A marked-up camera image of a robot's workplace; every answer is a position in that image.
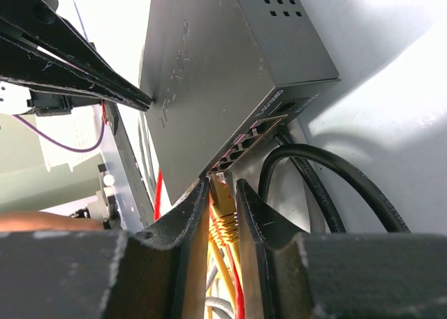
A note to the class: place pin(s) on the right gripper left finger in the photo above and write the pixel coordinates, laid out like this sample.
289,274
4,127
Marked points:
159,272

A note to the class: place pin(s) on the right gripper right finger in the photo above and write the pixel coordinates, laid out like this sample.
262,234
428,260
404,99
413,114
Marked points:
288,273

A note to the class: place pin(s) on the aluminium frame rail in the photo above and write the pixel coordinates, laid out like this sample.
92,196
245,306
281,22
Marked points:
122,187

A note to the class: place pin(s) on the black network switch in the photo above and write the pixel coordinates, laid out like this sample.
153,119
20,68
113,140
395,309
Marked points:
223,74

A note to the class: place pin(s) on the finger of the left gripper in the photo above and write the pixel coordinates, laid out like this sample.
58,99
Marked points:
26,14
57,60

